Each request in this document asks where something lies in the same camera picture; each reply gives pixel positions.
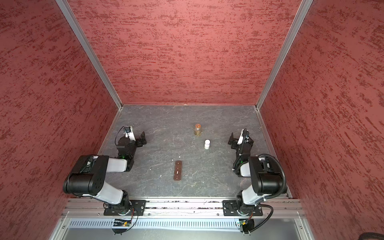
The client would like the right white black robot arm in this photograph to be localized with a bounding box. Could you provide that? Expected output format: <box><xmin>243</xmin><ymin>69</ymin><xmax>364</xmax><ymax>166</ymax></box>
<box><xmin>223</xmin><ymin>129</ymin><xmax>288</xmax><ymax>217</ymax></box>

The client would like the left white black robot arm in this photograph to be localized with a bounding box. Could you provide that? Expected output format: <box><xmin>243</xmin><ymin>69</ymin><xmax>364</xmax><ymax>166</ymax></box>
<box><xmin>63</xmin><ymin>127</ymin><xmax>147</xmax><ymax>216</ymax></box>

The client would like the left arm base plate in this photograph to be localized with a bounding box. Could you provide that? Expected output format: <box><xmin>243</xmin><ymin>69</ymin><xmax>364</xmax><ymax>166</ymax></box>
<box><xmin>104</xmin><ymin>200</ymin><xmax>147</xmax><ymax>217</ymax></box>

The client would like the right aluminium corner post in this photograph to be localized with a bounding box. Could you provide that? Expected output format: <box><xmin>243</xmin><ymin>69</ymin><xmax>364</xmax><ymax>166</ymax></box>
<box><xmin>255</xmin><ymin>0</ymin><xmax>313</xmax><ymax>111</ymax></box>

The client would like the amber glass pill jar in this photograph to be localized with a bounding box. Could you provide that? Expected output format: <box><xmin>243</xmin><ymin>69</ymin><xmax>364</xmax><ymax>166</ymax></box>
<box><xmin>194</xmin><ymin>124</ymin><xmax>202</xmax><ymax>136</ymax></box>

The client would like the white pill bottle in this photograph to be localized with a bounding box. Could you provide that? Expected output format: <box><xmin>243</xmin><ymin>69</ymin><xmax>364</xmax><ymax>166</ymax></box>
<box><xmin>204</xmin><ymin>140</ymin><xmax>211</xmax><ymax>150</ymax></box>

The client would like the brown pill organizer strip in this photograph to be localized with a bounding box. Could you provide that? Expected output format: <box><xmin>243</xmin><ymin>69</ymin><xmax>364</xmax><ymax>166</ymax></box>
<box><xmin>174</xmin><ymin>161</ymin><xmax>183</xmax><ymax>181</ymax></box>

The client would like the left aluminium corner post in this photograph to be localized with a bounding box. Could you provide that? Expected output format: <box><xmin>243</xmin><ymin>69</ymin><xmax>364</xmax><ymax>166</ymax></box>
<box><xmin>56</xmin><ymin>0</ymin><xmax>124</xmax><ymax>110</ymax></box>

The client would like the aluminium corner post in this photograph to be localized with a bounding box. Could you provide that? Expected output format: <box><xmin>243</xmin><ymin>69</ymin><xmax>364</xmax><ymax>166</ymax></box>
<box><xmin>255</xmin><ymin>0</ymin><xmax>313</xmax><ymax>111</ymax></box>
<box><xmin>56</xmin><ymin>0</ymin><xmax>124</xmax><ymax>110</ymax></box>

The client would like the aluminium front rail frame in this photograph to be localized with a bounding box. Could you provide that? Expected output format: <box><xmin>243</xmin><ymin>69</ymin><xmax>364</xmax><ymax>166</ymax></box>
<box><xmin>60</xmin><ymin>197</ymin><xmax>306</xmax><ymax>219</ymax></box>

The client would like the white slotted cable duct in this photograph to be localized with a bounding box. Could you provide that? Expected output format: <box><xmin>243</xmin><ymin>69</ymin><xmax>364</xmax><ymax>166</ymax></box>
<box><xmin>67</xmin><ymin>218</ymin><xmax>240</xmax><ymax>232</ymax></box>

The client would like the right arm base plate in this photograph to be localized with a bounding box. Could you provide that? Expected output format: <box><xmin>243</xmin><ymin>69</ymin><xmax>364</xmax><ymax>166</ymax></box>
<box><xmin>222</xmin><ymin>200</ymin><xmax>263</xmax><ymax>217</ymax></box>

